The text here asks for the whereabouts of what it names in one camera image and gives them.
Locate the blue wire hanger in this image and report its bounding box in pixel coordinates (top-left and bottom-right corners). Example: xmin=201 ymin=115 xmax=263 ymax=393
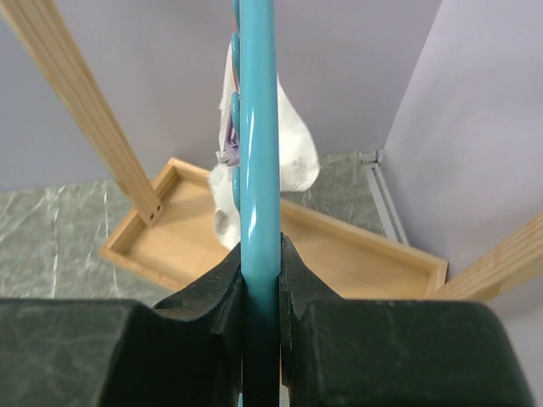
xmin=232 ymin=1 xmax=281 ymax=406

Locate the wooden rack with tray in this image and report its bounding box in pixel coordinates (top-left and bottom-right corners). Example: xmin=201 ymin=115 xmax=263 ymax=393
xmin=1 ymin=1 xmax=542 ymax=300

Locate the white underwear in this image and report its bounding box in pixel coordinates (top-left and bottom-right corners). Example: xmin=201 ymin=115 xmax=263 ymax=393
xmin=209 ymin=49 xmax=320 ymax=249

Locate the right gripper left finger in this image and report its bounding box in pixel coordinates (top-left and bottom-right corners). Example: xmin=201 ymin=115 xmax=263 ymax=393
xmin=1 ymin=249 xmax=242 ymax=406

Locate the purple clothespin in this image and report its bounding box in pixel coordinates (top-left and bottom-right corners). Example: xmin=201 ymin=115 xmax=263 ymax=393
xmin=216 ymin=119 xmax=239 ymax=166

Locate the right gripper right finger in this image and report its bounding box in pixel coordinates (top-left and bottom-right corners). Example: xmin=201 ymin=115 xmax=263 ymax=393
xmin=279 ymin=237 xmax=535 ymax=406

